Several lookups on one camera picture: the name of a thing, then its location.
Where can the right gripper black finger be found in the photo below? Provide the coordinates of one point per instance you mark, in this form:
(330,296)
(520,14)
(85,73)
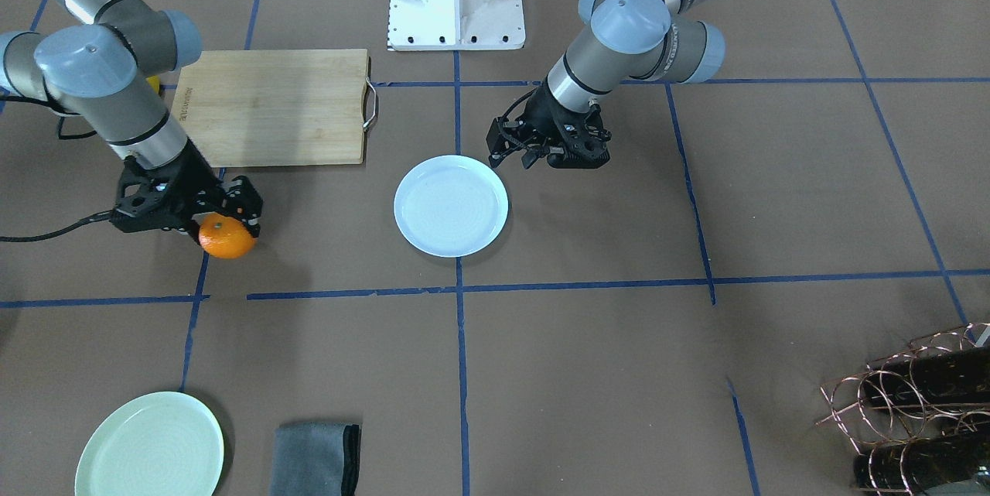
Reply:
(239,200)

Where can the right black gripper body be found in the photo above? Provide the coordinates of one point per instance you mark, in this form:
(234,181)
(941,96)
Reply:
(192,188)

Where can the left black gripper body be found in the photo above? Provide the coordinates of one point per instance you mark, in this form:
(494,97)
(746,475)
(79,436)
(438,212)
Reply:
(544,118)

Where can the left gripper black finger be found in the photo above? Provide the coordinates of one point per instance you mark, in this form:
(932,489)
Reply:
(506,137)

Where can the orange fruit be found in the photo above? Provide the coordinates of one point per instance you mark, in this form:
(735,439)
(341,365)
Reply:
(224,237)

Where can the light blue plate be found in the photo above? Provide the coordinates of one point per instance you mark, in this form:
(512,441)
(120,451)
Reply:
(450,206)

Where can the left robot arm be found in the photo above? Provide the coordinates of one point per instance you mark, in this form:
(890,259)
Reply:
(648,40)

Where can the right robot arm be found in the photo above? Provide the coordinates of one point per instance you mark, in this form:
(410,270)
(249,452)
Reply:
(99,70)

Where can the light green plate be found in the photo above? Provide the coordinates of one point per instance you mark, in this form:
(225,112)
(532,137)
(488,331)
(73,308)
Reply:
(163,443)

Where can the wooden cutting board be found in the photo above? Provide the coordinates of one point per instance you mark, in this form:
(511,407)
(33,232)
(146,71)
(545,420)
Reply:
(261,108)

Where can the upper yellow lemon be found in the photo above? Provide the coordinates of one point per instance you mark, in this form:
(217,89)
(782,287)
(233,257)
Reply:
(156,84)

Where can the folded grey cloth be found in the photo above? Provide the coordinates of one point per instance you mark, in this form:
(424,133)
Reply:
(316,458)

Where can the dark wine bottle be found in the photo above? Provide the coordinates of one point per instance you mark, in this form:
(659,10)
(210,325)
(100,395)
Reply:
(949,380)
(955,464)

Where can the copper wire bottle rack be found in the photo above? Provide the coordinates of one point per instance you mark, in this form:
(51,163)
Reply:
(918,420)

